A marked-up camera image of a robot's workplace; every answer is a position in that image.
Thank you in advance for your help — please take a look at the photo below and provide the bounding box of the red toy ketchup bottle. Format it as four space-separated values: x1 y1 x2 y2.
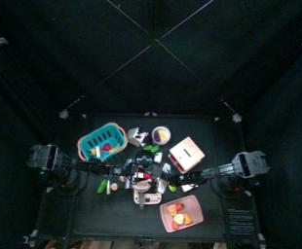
134 172 154 181

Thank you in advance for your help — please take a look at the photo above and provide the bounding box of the teal basket with orange rim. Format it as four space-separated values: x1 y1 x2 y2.
75 122 128 162

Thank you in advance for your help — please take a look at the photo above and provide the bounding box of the white toy box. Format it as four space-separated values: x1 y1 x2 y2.
157 178 169 195

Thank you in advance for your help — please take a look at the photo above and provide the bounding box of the grey toy pan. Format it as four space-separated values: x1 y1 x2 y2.
131 180 152 210

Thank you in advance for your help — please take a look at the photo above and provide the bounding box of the white toy wedge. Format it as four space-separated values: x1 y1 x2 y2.
179 184 198 194

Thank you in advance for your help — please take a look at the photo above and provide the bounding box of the black round toy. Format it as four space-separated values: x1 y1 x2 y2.
134 150 155 166

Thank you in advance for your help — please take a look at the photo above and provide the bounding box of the green toy pepper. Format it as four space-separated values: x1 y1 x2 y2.
143 144 162 154

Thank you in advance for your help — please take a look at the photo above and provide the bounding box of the green toy pea pod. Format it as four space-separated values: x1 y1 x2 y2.
95 178 110 196

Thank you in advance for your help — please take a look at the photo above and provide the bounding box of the white and red box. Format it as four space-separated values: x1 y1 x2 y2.
167 136 207 175

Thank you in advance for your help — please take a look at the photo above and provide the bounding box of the pink tray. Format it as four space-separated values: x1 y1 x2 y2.
159 195 205 233

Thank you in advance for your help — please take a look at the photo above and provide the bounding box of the white grey toy appliance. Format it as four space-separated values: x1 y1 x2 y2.
126 126 150 148

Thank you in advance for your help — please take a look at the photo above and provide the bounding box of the toy fried egg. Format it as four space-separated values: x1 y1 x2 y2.
174 213 186 226

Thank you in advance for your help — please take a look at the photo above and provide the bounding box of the orange toy croissant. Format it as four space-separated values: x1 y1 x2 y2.
182 212 194 227

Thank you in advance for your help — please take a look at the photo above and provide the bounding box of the white bowl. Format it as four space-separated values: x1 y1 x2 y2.
151 125 174 146

